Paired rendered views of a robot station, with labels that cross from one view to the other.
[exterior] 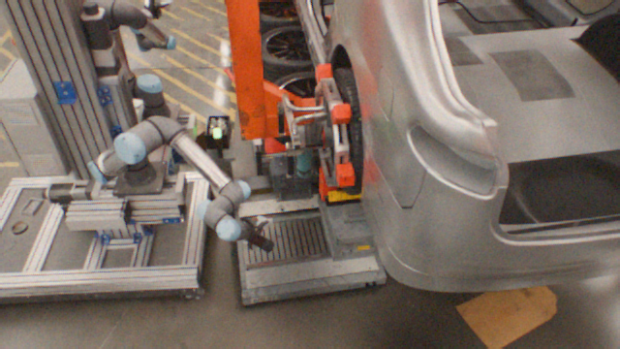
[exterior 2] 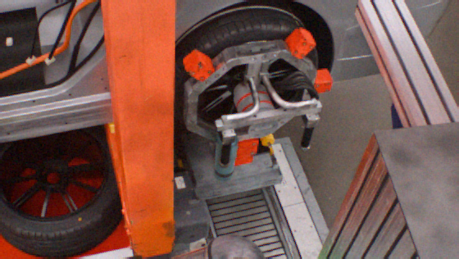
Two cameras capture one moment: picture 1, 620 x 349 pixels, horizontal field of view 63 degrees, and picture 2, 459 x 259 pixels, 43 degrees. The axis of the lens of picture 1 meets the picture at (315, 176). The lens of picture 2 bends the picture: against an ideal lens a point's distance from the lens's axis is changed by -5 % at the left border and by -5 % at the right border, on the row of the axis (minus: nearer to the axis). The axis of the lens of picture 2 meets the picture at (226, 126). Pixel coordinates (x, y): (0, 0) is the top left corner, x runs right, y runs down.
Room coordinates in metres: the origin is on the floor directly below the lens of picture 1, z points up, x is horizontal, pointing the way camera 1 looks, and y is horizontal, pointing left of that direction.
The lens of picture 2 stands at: (2.46, 1.54, 2.76)
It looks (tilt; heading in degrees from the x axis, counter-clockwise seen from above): 52 degrees down; 259
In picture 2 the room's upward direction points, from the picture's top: 7 degrees clockwise
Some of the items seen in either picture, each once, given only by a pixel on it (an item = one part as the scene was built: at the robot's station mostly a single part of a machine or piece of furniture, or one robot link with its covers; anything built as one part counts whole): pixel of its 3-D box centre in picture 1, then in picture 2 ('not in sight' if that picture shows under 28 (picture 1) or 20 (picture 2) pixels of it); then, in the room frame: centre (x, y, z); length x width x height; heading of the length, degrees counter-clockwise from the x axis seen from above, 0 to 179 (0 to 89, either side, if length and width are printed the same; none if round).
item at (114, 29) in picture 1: (116, 51); not in sight; (2.28, 1.01, 1.19); 0.15 x 0.12 x 0.55; 80
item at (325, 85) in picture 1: (329, 134); (249, 95); (2.07, -0.07, 0.85); 0.54 x 0.07 x 0.54; 11
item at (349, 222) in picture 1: (355, 201); (228, 138); (2.10, -0.24, 0.32); 0.40 x 0.30 x 0.28; 11
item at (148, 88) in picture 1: (149, 89); not in sight; (2.26, 0.89, 0.98); 0.13 x 0.12 x 0.14; 80
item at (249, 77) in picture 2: (303, 96); (239, 93); (2.14, 0.07, 1.03); 0.19 x 0.18 x 0.11; 101
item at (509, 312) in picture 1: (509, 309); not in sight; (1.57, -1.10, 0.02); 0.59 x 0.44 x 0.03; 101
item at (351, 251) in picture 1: (353, 222); (225, 161); (2.10, -0.24, 0.13); 0.50 x 0.36 x 0.10; 11
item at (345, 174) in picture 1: (344, 174); (319, 81); (1.76, -0.14, 0.85); 0.09 x 0.08 x 0.07; 11
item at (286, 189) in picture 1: (302, 178); (180, 204); (2.36, 0.08, 0.26); 0.42 x 0.18 x 0.35; 101
